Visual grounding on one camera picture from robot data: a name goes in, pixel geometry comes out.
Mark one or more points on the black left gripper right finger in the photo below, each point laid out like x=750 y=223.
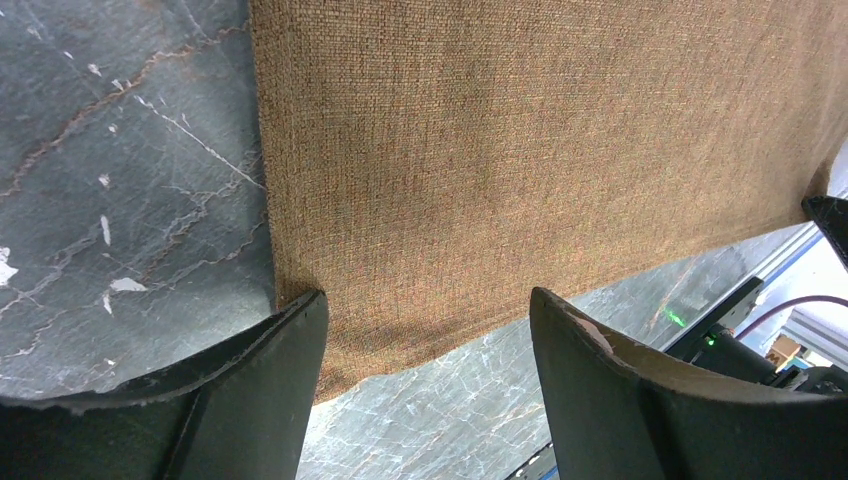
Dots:
x=618 y=409

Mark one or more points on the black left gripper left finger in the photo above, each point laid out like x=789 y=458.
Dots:
x=236 y=410

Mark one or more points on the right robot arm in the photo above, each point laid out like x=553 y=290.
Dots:
x=721 y=352

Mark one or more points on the brown cloth napkin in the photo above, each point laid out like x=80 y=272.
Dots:
x=429 y=163

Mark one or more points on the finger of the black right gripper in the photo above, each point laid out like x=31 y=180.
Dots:
x=829 y=214

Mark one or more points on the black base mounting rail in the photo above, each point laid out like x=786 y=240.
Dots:
x=730 y=311

